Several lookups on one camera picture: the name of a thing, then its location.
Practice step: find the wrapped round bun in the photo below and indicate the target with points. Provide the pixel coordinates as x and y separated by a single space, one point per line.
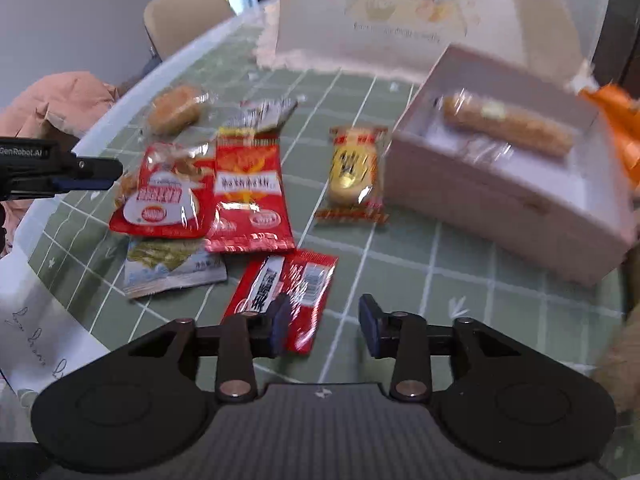
175 107

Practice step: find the white printed table cover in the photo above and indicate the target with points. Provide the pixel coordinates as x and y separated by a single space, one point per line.
45 320

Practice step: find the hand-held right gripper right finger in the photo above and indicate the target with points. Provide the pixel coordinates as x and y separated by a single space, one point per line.
368 327

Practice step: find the pink cardboard box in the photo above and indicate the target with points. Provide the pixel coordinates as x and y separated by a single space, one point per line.
480 210

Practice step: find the beige chair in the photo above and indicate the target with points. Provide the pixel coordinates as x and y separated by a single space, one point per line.
185 17

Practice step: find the pink cartoon paper bag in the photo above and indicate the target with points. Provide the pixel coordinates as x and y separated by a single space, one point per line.
395 10

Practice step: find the silver snack packet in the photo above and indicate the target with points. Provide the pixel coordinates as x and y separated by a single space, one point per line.
260 112

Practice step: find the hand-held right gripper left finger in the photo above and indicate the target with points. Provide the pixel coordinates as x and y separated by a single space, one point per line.
279 327

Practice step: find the plain red sachet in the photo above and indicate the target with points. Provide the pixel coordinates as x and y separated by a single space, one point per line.
310 290

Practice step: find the green grid tablecloth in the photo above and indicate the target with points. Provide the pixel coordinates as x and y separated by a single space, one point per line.
400 260

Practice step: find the large red snack packet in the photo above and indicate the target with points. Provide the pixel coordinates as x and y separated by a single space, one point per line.
247 195

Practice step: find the beige plush toy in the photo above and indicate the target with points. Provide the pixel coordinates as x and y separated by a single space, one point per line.
622 360

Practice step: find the blue snack packet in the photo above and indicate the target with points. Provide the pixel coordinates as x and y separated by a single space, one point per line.
170 270

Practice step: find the orange snack packet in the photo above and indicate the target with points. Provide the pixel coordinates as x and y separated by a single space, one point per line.
617 125

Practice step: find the wrapped bread stick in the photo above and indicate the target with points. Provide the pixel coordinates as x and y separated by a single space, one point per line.
505 122

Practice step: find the red sachet with black stripe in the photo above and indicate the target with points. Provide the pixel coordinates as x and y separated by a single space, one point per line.
255 285

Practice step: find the yellow snack packet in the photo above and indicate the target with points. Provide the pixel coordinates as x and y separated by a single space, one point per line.
352 175

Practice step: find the red packet with white label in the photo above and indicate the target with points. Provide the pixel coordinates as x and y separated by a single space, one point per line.
160 195

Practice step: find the pink cloth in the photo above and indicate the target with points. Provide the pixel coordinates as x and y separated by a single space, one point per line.
55 102

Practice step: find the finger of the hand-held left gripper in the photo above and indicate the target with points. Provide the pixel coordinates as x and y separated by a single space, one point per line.
95 169

